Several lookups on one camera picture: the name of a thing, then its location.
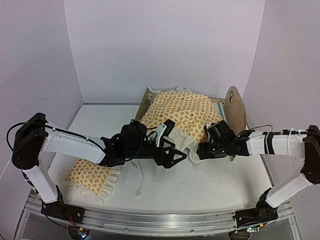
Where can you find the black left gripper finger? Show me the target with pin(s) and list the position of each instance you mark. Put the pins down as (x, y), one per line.
(172, 162)
(175, 153)

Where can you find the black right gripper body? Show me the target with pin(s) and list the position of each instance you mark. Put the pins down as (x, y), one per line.
(220, 151)

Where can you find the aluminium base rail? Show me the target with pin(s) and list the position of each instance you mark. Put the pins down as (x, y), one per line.
(171, 214)

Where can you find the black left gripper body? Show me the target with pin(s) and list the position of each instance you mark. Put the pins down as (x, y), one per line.
(159, 159)

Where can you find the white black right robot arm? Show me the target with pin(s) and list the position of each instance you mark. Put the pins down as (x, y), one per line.
(301, 143)

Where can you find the duck print small pillow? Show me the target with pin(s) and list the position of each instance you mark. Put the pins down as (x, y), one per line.
(86, 177)

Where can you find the wooden striped pet bed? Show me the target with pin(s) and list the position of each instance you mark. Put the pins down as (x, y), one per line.
(232, 104)

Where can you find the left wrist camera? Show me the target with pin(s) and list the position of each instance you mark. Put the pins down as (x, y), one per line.
(163, 130)

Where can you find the duck print mattress cushion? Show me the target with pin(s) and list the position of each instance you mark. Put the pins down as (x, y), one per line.
(191, 112)

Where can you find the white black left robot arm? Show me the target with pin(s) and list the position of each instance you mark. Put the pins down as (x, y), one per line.
(93, 161)

